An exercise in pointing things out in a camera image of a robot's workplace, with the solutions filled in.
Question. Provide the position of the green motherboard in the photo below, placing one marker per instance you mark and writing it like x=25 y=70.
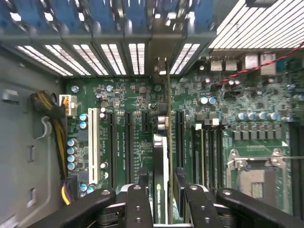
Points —
x=249 y=99

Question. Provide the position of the white expansion slot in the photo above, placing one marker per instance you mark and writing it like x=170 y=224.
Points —
x=93 y=142

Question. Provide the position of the black RAM slot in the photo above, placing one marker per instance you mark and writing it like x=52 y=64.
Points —
x=300 y=166
x=208 y=154
x=221 y=154
x=215 y=154
x=292 y=166

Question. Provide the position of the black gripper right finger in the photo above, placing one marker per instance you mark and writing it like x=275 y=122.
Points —
x=202 y=209

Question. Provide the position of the black long expansion slot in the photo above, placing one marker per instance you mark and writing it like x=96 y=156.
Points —
x=180 y=142
x=129 y=147
x=111 y=147

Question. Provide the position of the white power connector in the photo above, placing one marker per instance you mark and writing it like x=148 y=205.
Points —
x=69 y=105

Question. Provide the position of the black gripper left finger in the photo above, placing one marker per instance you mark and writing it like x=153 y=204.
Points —
x=139 y=209

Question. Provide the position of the CPU socket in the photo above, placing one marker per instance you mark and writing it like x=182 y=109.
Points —
x=256 y=185

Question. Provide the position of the black open PC case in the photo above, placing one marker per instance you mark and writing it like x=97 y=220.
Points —
x=19 y=166

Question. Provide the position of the thin locking lever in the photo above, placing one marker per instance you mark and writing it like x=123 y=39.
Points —
x=297 y=158

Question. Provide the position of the black short expansion slot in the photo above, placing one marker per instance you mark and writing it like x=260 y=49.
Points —
x=146 y=122

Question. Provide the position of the silver port connector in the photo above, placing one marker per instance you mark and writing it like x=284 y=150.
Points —
x=216 y=63
x=268 y=64
x=251 y=62
x=231 y=63

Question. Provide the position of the blue card retainer strip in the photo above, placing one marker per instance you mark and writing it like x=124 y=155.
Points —
x=104 y=16

